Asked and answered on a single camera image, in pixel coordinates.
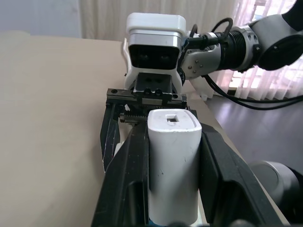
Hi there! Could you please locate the white curtain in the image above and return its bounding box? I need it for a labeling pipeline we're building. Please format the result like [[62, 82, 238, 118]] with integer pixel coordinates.
[[77, 0, 303, 101]]

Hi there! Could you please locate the silver robot body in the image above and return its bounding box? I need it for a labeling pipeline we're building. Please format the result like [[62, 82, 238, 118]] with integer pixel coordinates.
[[250, 160, 303, 227]]

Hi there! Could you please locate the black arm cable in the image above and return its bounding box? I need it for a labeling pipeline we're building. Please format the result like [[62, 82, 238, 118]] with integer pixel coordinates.
[[188, 18, 303, 111]]

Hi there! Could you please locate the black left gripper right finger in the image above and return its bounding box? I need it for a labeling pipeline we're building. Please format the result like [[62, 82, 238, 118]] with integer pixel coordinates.
[[200, 126, 290, 227]]

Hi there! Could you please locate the white plastic bracket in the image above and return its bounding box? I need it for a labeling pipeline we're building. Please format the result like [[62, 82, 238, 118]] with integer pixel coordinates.
[[189, 75, 214, 101]]

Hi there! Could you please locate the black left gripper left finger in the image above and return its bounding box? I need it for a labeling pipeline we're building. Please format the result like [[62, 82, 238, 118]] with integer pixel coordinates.
[[91, 122, 150, 227]]

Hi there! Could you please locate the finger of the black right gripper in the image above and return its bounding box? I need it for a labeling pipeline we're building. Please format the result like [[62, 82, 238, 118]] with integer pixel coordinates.
[[187, 106, 197, 120], [99, 105, 122, 175]]

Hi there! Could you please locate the white charger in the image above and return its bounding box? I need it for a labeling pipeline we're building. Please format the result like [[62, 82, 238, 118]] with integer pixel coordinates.
[[146, 108, 203, 226]]

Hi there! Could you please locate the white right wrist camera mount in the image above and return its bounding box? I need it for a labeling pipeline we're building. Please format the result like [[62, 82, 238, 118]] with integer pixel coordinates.
[[121, 12, 188, 93]]

